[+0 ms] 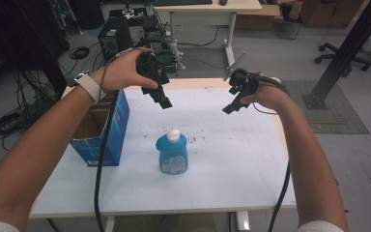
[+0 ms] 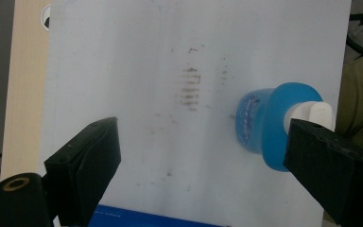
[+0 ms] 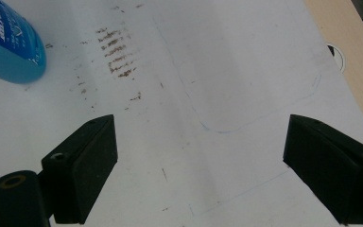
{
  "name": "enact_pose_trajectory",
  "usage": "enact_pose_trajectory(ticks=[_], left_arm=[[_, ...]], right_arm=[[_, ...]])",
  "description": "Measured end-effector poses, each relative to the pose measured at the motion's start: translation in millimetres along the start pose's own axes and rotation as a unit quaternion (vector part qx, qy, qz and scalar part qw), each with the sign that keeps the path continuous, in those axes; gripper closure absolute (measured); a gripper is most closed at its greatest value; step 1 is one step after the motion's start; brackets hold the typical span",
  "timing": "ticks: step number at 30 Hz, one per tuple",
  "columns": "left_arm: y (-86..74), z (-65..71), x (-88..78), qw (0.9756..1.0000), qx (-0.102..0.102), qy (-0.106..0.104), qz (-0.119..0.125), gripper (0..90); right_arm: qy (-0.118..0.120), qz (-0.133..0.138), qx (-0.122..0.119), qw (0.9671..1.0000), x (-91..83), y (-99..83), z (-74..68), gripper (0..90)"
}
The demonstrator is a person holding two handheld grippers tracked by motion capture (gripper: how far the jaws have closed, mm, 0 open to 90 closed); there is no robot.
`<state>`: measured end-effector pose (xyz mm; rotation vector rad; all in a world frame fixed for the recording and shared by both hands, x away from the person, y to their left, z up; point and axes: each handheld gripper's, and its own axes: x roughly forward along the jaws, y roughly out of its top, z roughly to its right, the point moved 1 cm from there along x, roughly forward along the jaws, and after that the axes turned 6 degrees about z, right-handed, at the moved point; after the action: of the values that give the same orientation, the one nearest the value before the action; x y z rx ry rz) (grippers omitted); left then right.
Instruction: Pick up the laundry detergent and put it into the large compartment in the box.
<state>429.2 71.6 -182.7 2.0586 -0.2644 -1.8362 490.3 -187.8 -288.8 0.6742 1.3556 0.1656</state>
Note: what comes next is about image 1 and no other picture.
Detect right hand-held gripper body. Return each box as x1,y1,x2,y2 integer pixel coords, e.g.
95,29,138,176
227,68,261,97

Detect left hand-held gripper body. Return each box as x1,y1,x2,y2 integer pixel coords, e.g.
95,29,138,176
135,51,171,87

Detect blue bottle with white cap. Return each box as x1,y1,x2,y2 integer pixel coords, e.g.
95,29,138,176
155,129,189,176

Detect blue cardboard box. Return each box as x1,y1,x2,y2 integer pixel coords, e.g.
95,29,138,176
69,89,131,168

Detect person's right hand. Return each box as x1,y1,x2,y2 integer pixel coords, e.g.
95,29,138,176
239,76,292,113

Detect person's left hand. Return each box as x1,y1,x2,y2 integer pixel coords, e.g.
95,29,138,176
90,47,159,93

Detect black equipment on floor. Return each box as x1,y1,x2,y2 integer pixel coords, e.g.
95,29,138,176
134,8,179,73

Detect black computer tower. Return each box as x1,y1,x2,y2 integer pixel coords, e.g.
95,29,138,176
97,15,133,62

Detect white table cover sheet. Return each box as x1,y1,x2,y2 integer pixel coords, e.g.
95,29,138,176
31,88,298,217

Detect white wristwatch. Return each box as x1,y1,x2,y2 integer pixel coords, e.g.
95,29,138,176
72,72,106,104

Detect brown cardboard box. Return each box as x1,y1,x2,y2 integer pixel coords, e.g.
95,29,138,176
234,4,282,32

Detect black keyboard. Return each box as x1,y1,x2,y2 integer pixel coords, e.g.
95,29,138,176
154,0,214,7

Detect white desk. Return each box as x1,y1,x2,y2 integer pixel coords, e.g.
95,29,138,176
154,0,264,70

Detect grey floor mat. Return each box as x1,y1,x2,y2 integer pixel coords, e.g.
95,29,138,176
280,79,370,135

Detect black office chair base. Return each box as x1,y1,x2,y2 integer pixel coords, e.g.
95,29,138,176
314,42,371,73

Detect brown wooden cabinet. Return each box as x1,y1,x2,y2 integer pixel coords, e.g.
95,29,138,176
299,0,365,29

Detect white table leg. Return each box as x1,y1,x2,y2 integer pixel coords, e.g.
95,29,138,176
236,210,251,232
103,216,116,232

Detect dark curtain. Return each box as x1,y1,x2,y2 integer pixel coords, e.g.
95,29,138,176
0,0,70,100

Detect thin grey cable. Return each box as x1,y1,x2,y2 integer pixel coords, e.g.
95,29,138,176
98,47,134,102

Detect thick black left gripper cable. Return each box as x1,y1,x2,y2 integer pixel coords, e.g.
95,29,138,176
94,89,121,232

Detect thick black gripper cable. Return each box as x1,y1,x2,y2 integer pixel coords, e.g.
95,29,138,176
247,72,293,232
94,89,121,232

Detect coiled black cable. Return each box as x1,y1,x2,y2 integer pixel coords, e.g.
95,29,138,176
69,45,91,61

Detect thick black right gripper cable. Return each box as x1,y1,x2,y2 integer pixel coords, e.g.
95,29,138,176
247,72,293,232

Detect black metal post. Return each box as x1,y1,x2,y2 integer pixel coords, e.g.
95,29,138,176
301,0,371,111

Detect bundle of black floor cables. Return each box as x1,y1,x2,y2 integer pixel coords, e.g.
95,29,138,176
0,69,61,152

